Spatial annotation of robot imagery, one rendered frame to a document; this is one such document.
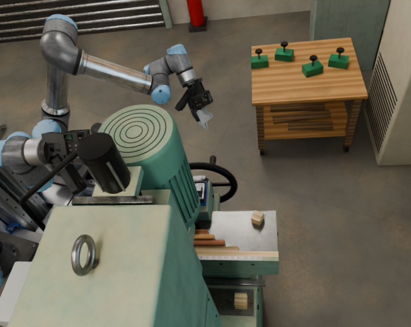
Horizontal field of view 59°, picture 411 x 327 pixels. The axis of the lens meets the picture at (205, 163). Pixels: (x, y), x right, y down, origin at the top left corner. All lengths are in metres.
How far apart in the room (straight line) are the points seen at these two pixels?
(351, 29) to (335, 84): 0.80
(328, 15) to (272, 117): 0.86
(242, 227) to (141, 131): 0.63
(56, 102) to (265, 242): 1.02
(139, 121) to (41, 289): 0.37
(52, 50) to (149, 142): 0.73
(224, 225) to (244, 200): 1.12
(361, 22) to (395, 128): 0.98
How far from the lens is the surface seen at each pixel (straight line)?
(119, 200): 0.64
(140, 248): 0.59
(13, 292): 0.70
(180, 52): 1.52
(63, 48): 1.37
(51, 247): 0.65
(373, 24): 3.05
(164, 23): 4.08
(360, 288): 2.19
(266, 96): 2.22
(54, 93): 1.63
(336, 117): 2.61
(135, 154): 0.72
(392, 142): 2.45
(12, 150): 1.10
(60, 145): 1.01
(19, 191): 1.70
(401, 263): 2.30
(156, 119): 0.77
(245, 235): 1.25
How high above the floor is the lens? 2.02
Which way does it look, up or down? 51 degrees down
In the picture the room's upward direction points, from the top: 14 degrees counter-clockwise
